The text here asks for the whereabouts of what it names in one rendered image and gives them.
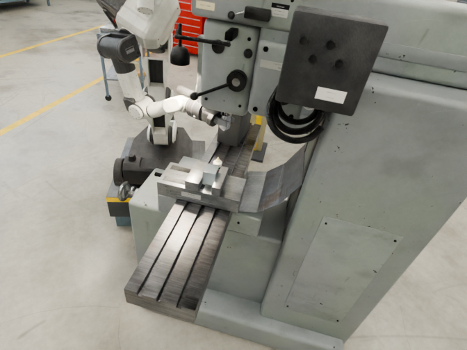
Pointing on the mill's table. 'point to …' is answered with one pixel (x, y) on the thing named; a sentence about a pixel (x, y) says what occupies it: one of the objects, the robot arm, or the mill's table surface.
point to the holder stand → (237, 133)
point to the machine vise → (233, 194)
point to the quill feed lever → (238, 78)
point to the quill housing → (227, 65)
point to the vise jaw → (195, 176)
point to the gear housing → (204, 10)
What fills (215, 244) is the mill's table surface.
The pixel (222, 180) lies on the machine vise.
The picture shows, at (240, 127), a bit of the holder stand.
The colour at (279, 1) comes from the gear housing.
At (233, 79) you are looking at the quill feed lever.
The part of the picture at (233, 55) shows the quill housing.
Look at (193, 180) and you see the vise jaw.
